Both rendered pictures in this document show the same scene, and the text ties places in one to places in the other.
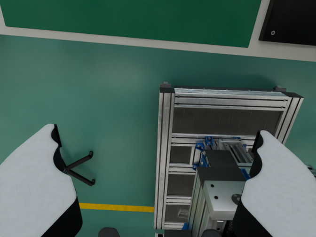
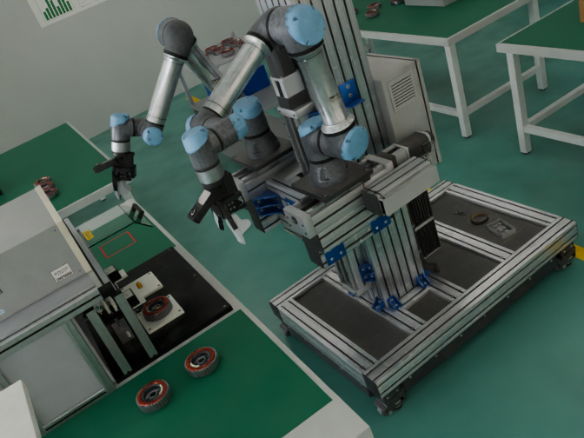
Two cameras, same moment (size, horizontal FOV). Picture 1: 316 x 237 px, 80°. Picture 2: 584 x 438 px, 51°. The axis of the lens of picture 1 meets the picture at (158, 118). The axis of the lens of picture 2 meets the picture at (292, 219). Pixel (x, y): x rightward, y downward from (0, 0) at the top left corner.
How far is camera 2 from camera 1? 1.80 m
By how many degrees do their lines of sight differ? 52
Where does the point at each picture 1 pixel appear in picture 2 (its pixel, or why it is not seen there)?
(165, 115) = (395, 357)
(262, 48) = (235, 305)
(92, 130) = (557, 427)
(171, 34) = (262, 336)
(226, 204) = (298, 219)
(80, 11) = (286, 375)
